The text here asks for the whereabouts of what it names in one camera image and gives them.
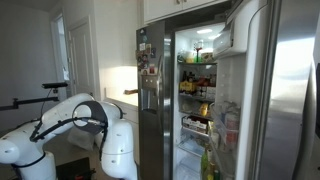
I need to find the fridge magnet photo cluster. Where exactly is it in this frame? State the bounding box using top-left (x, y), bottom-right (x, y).
top-left (135, 28), bottom-right (158, 76)

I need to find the white kitchen cabinet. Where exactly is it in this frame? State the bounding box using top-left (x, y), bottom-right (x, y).
top-left (103, 98), bottom-right (140, 164)
top-left (143, 0), bottom-right (231, 24)

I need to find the yellow box in fridge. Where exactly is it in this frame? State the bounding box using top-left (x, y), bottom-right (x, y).
top-left (179, 80), bottom-right (198, 95)

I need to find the yellow food item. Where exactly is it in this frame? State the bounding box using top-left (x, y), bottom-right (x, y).
top-left (199, 102), bottom-right (210, 118)

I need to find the white room door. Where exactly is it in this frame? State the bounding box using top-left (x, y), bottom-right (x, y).
top-left (68, 18), bottom-right (99, 99)

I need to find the white lower kitchen cabinet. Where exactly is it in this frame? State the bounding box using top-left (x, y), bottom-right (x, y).
top-left (103, 98), bottom-right (140, 164)

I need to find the red and white carton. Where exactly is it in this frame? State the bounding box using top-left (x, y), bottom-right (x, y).
top-left (181, 115), bottom-right (209, 134)

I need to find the white upper kitchen cabinet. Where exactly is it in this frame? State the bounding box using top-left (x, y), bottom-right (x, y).
top-left (143, 0), bottom-right (231, 24)

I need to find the open fridge door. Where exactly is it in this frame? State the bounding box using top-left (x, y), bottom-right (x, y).
top-left (209, 0), bottom-right (320, 180)

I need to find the green bottle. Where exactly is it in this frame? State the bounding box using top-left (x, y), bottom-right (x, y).
top-left (200, 149), bottom-right (210, 180)

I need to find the red label container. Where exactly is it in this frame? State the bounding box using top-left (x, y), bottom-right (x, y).
top-left (225, 111), bottom-right (241, 148)

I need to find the stainless steel fridge body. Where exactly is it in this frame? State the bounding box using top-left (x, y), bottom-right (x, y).
top-left (135, 19), bottom-right (234, 180)

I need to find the black box with red mark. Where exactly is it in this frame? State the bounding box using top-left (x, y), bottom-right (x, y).
top-left (55, 157), bottom-right (96, 180)

